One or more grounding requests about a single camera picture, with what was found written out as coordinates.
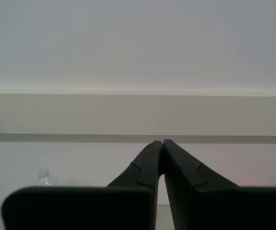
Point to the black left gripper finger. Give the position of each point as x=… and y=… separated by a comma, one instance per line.
x=80, y=208
x=212, y=206

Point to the clear plastic water bottle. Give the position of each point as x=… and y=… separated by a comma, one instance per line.
x=45, y=179

